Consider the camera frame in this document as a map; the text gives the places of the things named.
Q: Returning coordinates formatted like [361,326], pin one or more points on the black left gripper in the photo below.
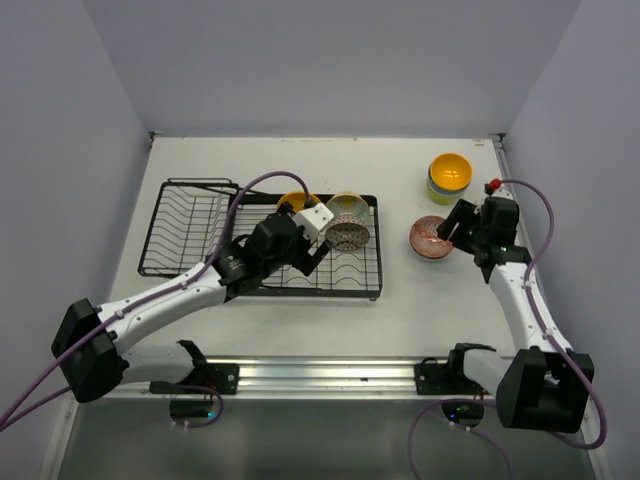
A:
[304,256]

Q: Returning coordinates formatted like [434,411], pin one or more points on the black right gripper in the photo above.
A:
[463,212]

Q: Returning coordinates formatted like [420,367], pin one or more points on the lime green bowl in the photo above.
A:
[443,196]

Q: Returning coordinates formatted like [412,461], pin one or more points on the yellow ribbed bowl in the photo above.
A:
[298,200]

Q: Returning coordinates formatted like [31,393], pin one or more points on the blue glossy bowl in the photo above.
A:
[449,181]

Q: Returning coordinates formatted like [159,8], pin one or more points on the smooth yellow bowl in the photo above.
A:
[451,160]

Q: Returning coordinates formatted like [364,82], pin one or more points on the brown diamond patterned bowl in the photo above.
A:
[346,232]

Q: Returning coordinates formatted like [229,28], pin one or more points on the blue zigzag patterned bowl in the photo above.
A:
[423,234]

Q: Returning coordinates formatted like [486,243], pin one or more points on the yellow teal patterned bowl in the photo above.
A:
[349,203]

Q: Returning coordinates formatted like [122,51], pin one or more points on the pale teal textured bowl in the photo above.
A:
[433,256]

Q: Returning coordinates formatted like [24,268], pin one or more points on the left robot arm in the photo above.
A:
[98,348]

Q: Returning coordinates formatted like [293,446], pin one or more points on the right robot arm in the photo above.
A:
[542,386]

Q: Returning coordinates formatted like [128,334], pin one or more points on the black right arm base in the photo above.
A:
[450,375]

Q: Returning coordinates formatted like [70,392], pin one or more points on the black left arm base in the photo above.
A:
[197,396]

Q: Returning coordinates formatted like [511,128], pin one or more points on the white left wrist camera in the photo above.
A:
[313,220]

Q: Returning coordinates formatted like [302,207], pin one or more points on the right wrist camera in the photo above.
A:
[497,189]

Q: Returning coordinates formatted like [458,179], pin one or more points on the black wire dish rack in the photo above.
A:
[186,224]

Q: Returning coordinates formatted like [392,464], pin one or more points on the aluminium mounting rail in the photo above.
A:
[325,378]

